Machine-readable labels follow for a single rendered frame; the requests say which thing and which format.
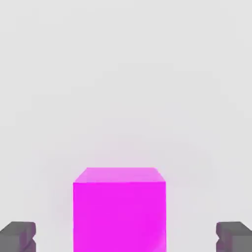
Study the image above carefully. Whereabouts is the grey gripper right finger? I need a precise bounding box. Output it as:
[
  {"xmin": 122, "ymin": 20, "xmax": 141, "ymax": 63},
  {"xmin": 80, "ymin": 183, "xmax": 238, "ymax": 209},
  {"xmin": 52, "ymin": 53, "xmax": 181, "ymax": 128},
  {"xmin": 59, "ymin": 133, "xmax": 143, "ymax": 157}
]
[{"xmin": 216, "ymin": 221, "xmax": 252, "ymax": 252}]

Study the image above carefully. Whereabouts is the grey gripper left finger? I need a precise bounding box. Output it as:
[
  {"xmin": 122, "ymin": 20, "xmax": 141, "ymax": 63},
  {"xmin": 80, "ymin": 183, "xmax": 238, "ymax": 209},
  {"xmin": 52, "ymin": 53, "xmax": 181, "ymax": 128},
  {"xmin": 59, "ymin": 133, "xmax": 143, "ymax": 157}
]
[{"xmin": 0, "ymin": 221, "xmax": 37, "ymax": 252}]

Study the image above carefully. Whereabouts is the small magenta cube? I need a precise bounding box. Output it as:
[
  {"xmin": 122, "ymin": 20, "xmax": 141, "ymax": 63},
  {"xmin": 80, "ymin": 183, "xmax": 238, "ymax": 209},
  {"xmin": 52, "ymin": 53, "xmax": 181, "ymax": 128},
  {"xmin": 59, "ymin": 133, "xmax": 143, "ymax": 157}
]
[{"xmin": 72, "ymin": 167, "xmax": 167, "ymax": 252}]

